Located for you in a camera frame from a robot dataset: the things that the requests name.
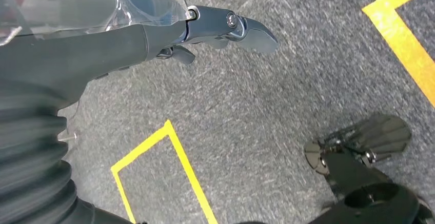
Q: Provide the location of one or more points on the robot left foot black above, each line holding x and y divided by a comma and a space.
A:
357, 181

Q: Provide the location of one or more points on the robot left arm ribbed sleeve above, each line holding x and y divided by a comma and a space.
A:
27, 164

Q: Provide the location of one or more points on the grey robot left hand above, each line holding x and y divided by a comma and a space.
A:
85, 52

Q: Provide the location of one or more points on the yellow floor tape marking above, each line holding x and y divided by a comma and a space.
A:
193, 181
401, 39

